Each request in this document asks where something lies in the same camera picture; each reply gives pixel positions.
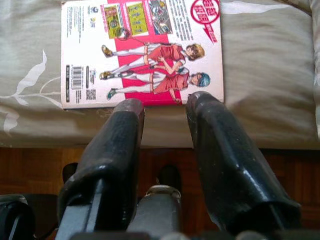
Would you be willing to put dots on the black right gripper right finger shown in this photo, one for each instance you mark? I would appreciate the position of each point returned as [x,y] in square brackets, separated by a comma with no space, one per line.
[230,162]

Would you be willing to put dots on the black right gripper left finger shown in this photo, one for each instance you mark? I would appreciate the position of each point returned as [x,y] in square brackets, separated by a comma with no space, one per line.
[107,162]

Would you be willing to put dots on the black robot left foot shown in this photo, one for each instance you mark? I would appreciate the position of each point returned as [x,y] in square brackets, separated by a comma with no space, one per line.
[70,171]

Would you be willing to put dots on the silver robot right leg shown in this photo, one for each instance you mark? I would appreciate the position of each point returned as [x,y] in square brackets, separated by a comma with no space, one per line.
[155,212]

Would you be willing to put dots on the grey leaf print bed sheet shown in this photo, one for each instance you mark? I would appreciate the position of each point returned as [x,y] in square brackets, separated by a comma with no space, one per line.
[262,75]

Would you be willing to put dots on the black robot left leg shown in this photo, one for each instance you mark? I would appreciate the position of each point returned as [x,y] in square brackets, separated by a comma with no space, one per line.
[15,217]

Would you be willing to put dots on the pink white comic book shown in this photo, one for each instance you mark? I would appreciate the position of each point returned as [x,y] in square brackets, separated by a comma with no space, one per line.
[87,50]

